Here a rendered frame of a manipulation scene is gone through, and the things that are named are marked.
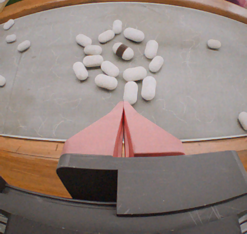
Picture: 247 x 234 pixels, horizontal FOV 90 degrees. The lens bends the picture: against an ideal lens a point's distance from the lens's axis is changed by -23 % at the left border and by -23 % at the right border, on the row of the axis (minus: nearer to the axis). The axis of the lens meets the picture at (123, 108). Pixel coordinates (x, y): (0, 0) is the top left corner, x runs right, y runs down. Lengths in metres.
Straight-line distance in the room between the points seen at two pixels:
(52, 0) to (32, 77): 0.20
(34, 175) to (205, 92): 0.31
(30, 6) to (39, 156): 0.35
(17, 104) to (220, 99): 0.37
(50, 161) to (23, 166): 0.05
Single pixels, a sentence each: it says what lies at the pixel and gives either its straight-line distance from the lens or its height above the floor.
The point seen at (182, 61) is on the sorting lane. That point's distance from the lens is 0.30.
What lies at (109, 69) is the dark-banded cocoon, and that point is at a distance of 0.25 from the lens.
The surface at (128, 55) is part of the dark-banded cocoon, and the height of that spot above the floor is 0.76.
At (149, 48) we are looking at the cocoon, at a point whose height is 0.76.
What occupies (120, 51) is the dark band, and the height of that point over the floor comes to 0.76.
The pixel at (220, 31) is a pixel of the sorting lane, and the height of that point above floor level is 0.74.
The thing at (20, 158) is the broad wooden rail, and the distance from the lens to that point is 0.27.
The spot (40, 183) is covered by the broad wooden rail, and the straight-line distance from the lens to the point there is 0.25.
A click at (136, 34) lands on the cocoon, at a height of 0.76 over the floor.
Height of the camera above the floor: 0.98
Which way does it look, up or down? 76 degrees down
